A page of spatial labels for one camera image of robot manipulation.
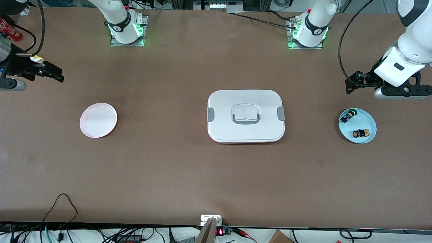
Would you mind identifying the brown cardboard box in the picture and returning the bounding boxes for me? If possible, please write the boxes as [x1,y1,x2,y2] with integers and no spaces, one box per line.
[268,229,295,243]

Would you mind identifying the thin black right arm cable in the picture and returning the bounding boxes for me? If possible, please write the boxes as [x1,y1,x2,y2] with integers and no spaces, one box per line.
[32,0,46,56]

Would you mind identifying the pink round plate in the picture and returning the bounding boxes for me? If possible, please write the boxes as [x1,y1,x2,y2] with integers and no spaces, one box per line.
[80,103,118,139]

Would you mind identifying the light blue round plate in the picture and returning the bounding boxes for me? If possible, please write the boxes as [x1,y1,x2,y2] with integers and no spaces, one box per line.
[339,108,377,144]

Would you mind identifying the grey metal camera bracket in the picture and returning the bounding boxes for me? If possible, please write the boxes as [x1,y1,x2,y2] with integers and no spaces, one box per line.
[196,214,223,243]

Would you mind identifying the black looped cable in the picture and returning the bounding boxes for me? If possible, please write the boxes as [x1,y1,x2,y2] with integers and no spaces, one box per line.
[41,193,79,233]

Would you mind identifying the white lidded storage box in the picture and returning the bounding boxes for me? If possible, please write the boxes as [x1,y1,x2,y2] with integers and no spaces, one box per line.
[207,89,286,145]

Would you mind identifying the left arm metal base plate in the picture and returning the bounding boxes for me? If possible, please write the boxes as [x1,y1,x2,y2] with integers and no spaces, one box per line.
[287,19,324,50]

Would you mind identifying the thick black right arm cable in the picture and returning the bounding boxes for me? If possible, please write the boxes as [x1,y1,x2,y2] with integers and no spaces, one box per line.
[15,24,37,54]

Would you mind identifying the black coiled cable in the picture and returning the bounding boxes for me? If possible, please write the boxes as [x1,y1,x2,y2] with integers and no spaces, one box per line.
[339,228,372,241]

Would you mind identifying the grey metal frame rail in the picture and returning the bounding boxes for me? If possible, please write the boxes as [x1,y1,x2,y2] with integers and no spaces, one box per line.
[194,0,244,12]

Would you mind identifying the red black clip leads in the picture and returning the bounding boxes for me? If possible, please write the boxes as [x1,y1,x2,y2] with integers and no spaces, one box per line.
[233,228,258,243]

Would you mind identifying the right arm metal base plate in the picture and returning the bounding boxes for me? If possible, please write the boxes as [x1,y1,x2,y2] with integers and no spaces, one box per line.
[109,15,149,47]

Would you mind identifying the green push-button switch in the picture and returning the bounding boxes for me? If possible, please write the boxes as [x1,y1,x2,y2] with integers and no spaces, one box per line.
[340,110,358,124]

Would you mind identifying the black cable on table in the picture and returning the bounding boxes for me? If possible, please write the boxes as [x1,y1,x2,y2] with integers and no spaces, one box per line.
[227,10,299,30]

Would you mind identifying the red soda can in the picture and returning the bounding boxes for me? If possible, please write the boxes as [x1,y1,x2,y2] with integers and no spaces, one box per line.
[0,18,24,42]

